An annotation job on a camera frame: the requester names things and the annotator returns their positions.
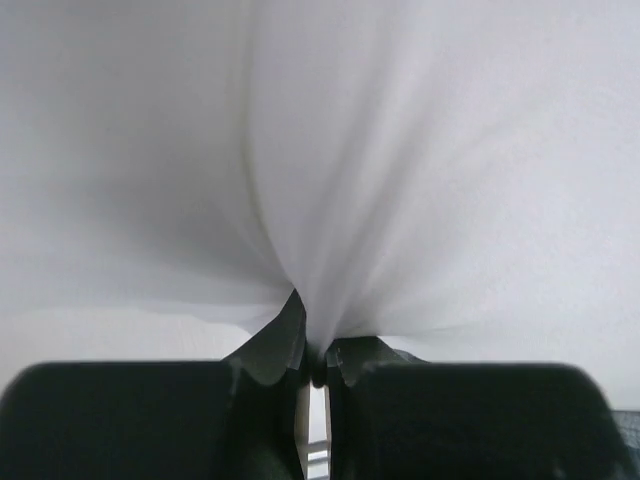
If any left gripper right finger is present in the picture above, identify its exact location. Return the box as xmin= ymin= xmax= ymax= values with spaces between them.
xmin=326 ymin=337 xmax=630 ymax=479

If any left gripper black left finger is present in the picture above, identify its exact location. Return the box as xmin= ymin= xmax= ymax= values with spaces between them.
xmin=1 ymin=294 xmax=306 ymax=479

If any white pillow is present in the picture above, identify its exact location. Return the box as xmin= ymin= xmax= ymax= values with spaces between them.
xmin=0 ymin=0 xmax=640 ymax=351

